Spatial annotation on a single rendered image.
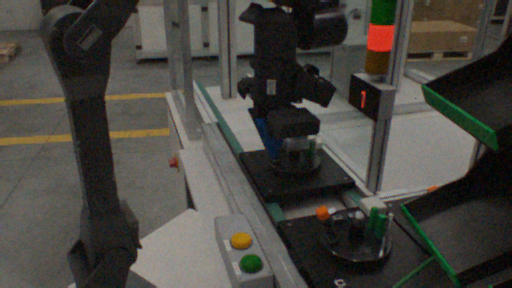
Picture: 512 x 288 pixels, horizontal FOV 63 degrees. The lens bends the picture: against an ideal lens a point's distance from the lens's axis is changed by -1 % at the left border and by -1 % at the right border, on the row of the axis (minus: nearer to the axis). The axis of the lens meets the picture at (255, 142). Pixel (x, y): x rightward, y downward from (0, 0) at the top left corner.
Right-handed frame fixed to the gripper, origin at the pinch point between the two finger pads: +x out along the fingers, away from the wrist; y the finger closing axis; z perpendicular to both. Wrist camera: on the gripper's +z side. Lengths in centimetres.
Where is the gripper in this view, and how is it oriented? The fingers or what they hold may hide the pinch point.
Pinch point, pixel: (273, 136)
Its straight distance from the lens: 62.4
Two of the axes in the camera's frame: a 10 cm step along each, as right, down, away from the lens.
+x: 0.0, 9.0, 4.3
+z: 9.6, -1.2, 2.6
